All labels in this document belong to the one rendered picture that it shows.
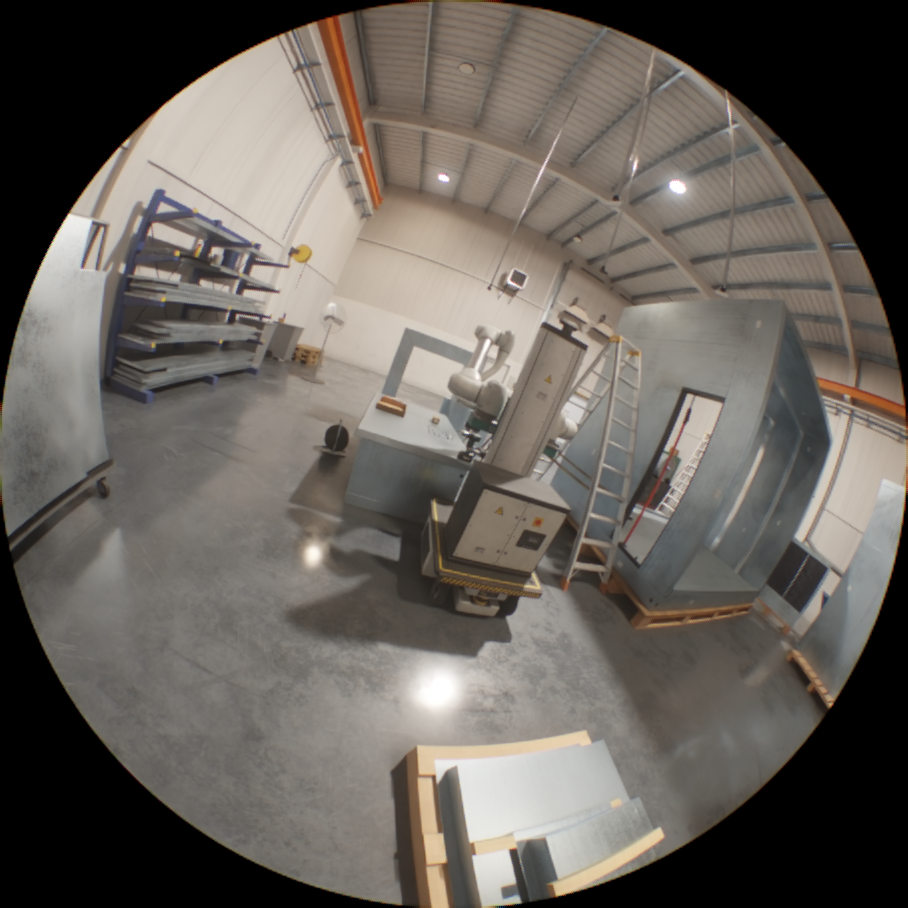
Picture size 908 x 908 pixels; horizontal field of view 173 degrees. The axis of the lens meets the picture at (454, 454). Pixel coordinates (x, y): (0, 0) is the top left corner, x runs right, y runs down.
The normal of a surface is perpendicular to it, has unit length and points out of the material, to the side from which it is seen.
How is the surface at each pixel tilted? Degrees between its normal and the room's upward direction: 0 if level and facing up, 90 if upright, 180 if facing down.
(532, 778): 0
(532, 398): 90
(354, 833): 0
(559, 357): 90
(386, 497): 90
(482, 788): 0
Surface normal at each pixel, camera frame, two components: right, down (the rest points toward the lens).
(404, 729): 0.36, -0.89
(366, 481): 0.17, 0.35
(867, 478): -0.92, -0.31
